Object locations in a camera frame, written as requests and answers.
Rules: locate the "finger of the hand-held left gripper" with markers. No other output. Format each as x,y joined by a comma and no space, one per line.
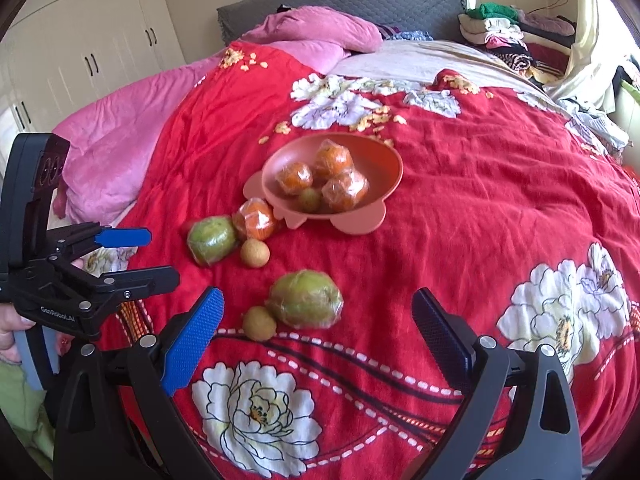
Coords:
145,277
125,236

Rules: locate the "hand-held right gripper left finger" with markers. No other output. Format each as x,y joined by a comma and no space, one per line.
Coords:
192,340

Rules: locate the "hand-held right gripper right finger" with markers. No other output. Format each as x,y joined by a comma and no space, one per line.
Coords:
442,337

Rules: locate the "brown longan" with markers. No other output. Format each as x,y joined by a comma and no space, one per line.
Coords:
259,322
310,200
255,253

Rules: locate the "plastic-wrapped green citrus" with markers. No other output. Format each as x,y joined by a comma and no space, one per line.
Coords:
211,240
306,300

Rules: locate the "plastic-wrapped orange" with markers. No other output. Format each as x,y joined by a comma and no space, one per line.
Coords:
255,219
334,157
295,177
345,190

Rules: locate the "pink plastic bowl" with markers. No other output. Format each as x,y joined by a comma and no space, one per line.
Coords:
380,170

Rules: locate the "person's left hand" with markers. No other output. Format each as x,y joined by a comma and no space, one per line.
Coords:
10,330

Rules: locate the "pink fleece blanket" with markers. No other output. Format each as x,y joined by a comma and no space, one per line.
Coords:
125,125

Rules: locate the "red floral blanket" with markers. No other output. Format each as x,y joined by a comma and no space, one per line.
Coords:
475,210

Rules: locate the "green cloth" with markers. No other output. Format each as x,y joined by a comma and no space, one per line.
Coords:
20,400

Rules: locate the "cream wardrobe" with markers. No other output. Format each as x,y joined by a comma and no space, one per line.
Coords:
85,35

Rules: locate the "white crumpled cloth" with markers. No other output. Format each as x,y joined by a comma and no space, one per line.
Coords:
595,125

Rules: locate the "beige bed sheet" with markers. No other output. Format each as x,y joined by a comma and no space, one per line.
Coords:
425,62

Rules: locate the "blue patterned pillow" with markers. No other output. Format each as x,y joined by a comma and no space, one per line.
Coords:
407,35

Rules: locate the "green-trimmed window bench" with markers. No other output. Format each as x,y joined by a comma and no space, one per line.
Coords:
631,97

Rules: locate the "pile of folded clothes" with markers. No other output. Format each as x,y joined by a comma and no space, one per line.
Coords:
515,35

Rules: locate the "grey quilted headboard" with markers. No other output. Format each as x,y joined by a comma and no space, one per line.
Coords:
350,0

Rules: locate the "cream curtain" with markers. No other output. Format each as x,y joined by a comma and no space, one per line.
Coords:
585,35

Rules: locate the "window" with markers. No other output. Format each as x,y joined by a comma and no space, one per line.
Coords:
627,5

